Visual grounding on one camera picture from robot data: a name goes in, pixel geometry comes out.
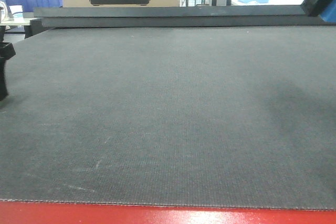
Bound dark grey conveyor rail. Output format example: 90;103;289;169
34;5;328;28

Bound white table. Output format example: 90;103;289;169
232;0;303;6

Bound light blue tray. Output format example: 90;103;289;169
237;0;270;4

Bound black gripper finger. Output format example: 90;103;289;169
0;41;16;101

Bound white paper cup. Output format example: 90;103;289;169
9;5;24;20

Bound red conveyor frame edge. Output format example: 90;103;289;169
1;201;335;223

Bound dark grey conveyor belt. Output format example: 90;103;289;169
1;26;335;210

